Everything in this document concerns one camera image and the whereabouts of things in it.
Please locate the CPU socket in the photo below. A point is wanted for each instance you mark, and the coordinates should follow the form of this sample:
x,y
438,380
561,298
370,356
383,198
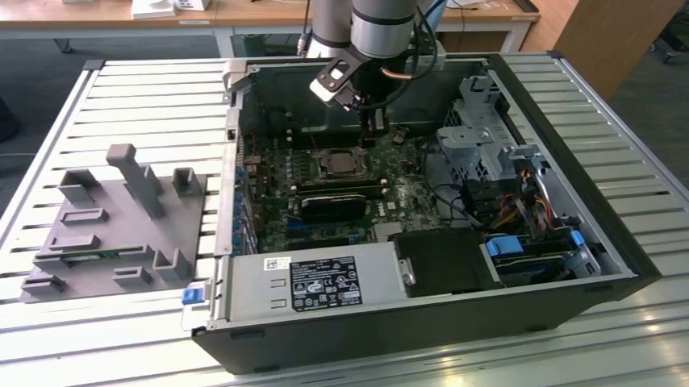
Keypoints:
x,y
320,174

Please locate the wooden cabinet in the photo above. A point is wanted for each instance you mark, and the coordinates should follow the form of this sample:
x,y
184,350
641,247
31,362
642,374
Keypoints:
x,y
607,40

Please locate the blue case latch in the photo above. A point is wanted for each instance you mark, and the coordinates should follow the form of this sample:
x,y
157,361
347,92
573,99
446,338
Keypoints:
x,y
192,296

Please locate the silver CPU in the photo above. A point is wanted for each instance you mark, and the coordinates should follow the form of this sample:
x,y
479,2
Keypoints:
x,y
344,162

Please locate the white printed box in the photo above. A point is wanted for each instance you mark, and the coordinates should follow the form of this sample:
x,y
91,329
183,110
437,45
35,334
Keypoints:
x,y
191,4

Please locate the blue drive latch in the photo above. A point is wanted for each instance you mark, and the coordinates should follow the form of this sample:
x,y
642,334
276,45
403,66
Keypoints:
x,y
577,238

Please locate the wooden desk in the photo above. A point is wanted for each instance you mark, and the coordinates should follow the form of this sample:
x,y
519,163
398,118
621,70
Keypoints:
x,y
80,18

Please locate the black graphics card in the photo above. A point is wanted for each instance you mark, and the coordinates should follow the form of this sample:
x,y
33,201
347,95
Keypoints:
x,y
331,207

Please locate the copper tube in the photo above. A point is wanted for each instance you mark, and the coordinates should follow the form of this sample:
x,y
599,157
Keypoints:
x,y
395,76

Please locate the black open PC case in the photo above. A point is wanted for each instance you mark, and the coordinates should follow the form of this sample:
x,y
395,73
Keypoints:
x,y
485,322

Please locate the hard disk in blue carrier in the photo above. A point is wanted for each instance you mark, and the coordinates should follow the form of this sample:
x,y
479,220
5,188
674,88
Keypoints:
x,y
503,246

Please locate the silver power supply unit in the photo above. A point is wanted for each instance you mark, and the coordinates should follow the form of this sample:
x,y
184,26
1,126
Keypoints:
x,y
247,290

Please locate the grey parts rack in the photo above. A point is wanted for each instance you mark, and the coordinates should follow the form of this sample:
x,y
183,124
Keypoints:
x,y
135,242

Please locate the small silver heatsink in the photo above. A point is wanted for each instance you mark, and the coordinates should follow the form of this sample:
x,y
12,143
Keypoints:
x,y
388,233

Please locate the silver metal drive cage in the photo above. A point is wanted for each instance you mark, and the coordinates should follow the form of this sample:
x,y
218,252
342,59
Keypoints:
x,y
467,153

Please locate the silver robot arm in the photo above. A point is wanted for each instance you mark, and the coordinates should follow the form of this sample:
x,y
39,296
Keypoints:
x,y
382,36

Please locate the black plastic shroud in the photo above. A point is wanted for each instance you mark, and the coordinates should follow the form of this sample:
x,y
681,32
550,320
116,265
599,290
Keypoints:
x,y
441,262

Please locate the black white-rimmed wrist camera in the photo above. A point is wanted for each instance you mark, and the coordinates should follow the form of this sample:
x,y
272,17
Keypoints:
x,y
331,82

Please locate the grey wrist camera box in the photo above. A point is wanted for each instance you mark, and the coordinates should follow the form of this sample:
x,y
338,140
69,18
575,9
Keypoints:
x,y
433,56

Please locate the green motherboard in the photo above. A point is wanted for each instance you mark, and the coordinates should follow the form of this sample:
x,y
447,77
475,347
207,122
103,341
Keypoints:
x,y
414,201

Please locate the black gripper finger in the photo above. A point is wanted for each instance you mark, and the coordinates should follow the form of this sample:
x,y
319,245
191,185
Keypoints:
x,y
370,121

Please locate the green RAM stick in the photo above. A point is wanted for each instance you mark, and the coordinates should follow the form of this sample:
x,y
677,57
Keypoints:
x,y
101,254

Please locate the black office chair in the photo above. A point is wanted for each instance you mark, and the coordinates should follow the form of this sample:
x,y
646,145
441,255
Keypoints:
x,y
676,44

